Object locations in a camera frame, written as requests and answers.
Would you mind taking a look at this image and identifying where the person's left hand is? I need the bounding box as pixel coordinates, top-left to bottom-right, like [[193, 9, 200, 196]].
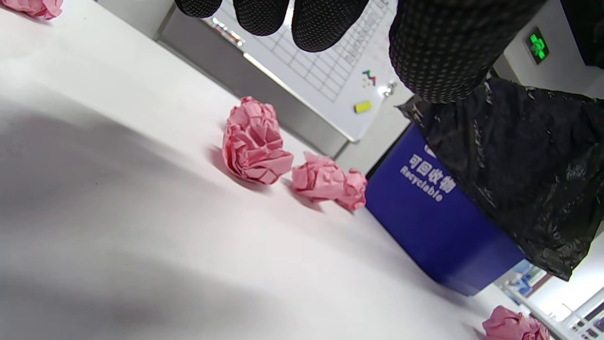
[[174, 0, 548, 103]]

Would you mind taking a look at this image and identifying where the pink paper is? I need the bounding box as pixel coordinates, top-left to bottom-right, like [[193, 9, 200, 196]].
[[336, 169, 368, 212], [482, 305, 552, 340], [290, 152, 350, 203], [0, 0, 64, 20], [222, 96, 294, 186]]

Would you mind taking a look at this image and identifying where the blue recycling bin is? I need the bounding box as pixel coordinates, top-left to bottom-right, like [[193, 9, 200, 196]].
[[365, 124, 525, 297]]

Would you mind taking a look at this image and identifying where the blue bin with black bag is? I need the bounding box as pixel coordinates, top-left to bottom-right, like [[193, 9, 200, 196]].
[[398, 78, 604, 281]]

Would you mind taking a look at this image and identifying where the green exit sign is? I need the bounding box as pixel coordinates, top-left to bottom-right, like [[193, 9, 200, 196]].
[[525, 27, 550, 66]]

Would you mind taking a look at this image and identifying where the whiteboard on metal stand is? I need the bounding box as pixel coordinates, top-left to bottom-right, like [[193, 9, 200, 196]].
[[203, 0, 416, 145]]

